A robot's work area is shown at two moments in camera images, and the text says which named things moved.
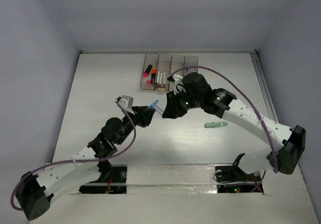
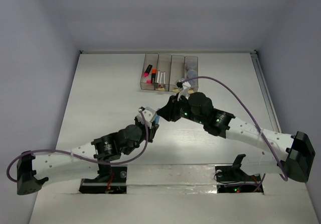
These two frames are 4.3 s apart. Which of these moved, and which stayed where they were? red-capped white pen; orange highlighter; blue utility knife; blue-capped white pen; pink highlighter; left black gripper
Moved: left black gripper; blue utility knife
Stayed: pink highlighter; red-capped white pen; orange highlighter; blue-capped white pen
